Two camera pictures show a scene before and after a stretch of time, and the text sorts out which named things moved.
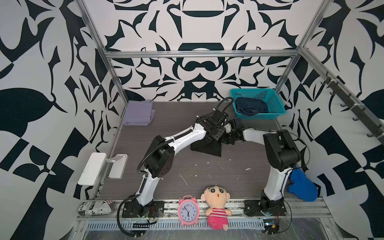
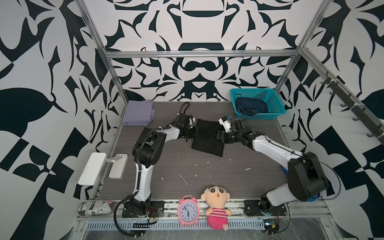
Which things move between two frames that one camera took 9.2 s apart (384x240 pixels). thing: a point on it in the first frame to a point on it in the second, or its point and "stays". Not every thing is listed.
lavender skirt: [140, 113] stays
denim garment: [250, 106] stays
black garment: [213, 147] stays
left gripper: [220, 132] to [194, 134]
